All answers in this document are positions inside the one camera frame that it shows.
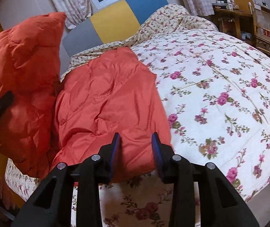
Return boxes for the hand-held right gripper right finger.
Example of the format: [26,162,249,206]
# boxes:
[151,133,260,227]

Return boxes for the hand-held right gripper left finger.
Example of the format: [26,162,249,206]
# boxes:
[11,132,122,227]

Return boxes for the orange down jacket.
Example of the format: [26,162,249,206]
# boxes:
[0,12,173,182]

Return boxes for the white rose-print quilt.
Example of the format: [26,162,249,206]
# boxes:
[5,28,270,227]

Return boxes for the grey yellow blue headboard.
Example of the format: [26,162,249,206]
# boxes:
[63,0,170,57]

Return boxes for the beige small-flower quilt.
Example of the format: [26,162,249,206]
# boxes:
[60,3,218,76]

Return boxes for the wooden bedside table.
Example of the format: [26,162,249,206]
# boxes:
[212,1,255,40]

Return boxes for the rattan chair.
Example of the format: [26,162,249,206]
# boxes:
[250,2,270,63]

